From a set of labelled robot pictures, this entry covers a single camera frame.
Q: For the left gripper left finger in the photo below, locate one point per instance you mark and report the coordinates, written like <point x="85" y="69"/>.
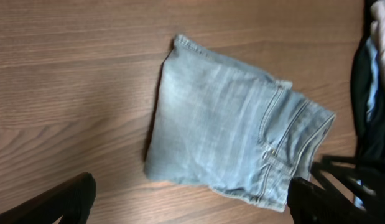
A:
<point x="70" y="202"/>

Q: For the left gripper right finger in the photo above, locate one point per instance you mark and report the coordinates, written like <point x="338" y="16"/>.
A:
<point x="310" y="204"/>

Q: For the beige shorts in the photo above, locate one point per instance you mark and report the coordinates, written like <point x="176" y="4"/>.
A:
<point x="378" y="33"/>

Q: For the light blue garment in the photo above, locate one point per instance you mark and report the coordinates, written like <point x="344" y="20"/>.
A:
<point x="364" y="88"/>

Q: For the light blue denim shorts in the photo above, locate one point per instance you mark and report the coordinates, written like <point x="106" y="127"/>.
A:
<point x="232" y="127"/>

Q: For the black garment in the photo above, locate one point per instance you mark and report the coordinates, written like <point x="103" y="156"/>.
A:
<point x="374" y="140"/>

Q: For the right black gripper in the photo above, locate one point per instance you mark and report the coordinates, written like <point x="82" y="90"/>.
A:
<point x="365" y="178"/>

